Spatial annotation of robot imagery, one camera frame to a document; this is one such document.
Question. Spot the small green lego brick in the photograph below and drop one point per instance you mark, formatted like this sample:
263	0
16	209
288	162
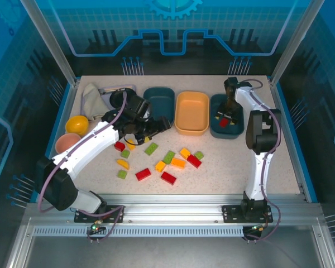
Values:
125	153
199	155
122	174

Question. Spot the long green lego brick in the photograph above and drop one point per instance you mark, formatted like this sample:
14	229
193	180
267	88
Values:
151	148
169	157

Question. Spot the dark teal plastic container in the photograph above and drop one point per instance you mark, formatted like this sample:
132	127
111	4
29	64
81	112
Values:
159	100
237	129

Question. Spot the lavender tray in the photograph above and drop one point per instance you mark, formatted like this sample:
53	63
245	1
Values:
104	93

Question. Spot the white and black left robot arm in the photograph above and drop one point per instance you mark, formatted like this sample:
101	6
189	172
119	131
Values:
95	142

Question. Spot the aluminium mounting rail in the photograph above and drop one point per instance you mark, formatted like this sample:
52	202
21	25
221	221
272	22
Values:
170	209

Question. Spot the red lego brick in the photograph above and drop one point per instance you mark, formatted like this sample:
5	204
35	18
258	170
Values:
224	122
168	178
119	146
194	161
143	174

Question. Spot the yellow curved lego brick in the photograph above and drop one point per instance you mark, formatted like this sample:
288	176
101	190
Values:
131	145
123	163

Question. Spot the beige folded cloth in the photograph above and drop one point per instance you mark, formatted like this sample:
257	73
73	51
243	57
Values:
92	103

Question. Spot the long orange lego brick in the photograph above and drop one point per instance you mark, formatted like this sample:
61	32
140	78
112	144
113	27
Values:
178	162

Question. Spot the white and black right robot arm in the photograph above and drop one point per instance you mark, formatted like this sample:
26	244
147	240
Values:
255	178

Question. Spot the aluminium frame post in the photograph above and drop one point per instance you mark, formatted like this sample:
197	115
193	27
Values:
294	42
51	42

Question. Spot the pink cup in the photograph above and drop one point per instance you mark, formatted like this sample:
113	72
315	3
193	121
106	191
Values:
67	141

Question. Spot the aluminium side rail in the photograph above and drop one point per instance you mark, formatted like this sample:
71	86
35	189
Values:
290	139
63	109

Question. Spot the small lit circuit board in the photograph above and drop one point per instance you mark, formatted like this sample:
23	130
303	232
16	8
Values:
257	228
96	228

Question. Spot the black round plate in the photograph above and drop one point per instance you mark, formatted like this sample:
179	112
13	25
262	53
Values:
115	97

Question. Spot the yellow bowl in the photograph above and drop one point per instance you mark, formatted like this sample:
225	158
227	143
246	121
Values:
76	124

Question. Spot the yellow plastic container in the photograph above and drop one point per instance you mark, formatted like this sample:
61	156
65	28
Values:
192	111

